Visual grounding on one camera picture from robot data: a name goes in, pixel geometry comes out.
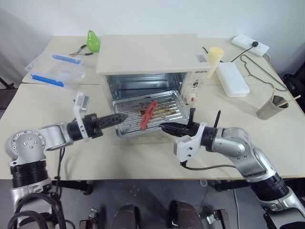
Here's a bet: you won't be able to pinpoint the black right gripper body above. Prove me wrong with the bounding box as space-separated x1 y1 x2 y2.
181 123 203 138

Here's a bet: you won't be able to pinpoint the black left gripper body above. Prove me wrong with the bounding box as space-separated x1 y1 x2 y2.
82 113 105 139

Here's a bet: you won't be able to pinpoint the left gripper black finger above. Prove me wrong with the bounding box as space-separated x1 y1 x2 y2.
101 113 128 123
102 119 126 129

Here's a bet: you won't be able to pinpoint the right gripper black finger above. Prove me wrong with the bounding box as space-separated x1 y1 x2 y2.
160 123 186 130
163 128 185 137

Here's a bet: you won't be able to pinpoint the silver ribbed baking tray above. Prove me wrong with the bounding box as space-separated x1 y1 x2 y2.
111 90 189 139

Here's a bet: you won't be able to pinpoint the red sausage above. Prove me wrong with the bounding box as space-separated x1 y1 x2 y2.
140 100 158 131

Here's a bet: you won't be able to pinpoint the red and white oven knob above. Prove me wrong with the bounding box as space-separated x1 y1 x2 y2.
186 93 199 104

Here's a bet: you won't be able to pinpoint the cream toaster oven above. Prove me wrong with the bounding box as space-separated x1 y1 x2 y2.
96 34 211 113

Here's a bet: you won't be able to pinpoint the white rectangular box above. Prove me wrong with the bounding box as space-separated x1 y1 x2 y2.
215 62 251 98

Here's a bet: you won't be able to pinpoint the clear container with blue clips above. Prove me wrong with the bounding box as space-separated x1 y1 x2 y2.
24 52 87 88

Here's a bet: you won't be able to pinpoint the yellow ice cream cone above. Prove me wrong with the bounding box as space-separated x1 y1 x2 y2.
206 46 225 79

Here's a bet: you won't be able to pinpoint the metal cup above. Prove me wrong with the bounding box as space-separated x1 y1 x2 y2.
256 95 290 120

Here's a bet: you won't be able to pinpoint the green pear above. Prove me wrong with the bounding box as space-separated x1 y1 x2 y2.
86 30 102 53

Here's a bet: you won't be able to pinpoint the dark rounded shape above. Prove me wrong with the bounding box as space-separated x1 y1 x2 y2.
168 200 199 229
113 204 142 229

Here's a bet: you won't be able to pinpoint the white power strip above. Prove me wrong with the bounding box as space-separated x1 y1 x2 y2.
231 34 270 57

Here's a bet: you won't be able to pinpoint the wooden stick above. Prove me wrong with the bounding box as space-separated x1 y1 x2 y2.
277 94 302 107

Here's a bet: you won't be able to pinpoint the black bag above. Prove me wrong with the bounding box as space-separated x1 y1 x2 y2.
283 73 305 96

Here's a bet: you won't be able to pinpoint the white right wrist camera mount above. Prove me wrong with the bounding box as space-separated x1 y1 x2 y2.
173 122 207 163

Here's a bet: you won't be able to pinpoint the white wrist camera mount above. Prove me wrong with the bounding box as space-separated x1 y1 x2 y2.
173 122 207 163
72 92 91 142

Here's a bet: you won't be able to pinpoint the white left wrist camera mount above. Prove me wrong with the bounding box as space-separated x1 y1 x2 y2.
72 92 91 142

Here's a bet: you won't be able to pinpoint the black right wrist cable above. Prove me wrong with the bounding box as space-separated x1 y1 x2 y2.
180 161 239 171

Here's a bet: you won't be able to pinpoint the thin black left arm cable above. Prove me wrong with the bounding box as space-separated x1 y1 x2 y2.
54 147 67 198

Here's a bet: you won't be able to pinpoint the black table frame foot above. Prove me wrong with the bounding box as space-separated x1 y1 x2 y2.
215 178 250 191
51 180 94 196

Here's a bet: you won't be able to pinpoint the black handled pliers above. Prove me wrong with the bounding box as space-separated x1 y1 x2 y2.
69 44 94 57

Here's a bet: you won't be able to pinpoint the thick black hose loop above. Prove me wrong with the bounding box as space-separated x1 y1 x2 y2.
7 192 67 229

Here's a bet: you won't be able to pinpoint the white floor cable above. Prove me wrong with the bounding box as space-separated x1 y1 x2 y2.
233 188 240 229

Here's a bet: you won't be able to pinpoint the black power cord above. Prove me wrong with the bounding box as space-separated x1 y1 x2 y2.
202 45 254 63

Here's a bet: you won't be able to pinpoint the green wire hanger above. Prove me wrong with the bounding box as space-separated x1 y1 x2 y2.
240 54 288 92

